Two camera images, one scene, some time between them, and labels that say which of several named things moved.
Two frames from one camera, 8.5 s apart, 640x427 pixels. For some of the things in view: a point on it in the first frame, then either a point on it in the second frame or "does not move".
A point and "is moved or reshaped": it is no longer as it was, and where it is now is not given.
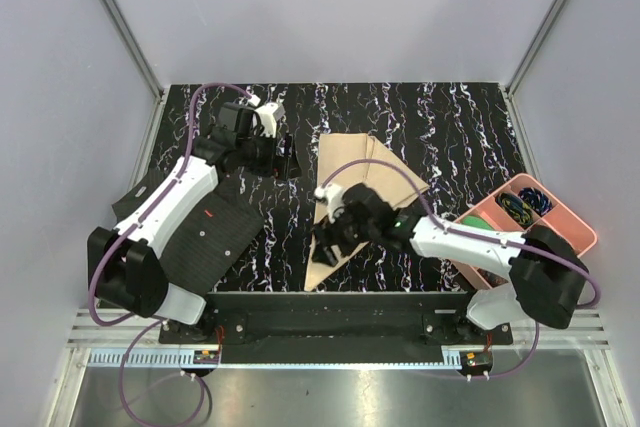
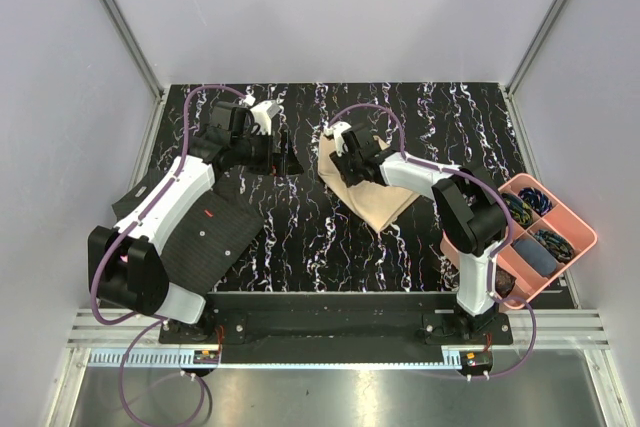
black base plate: (336, 322) does not move
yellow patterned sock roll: (515, 208) does not move
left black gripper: (288, 166) does not move
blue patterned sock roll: (540, 203) does not move
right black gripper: (329, 234) to (340, 163)
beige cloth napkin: (359, 158) is moved or reshaped
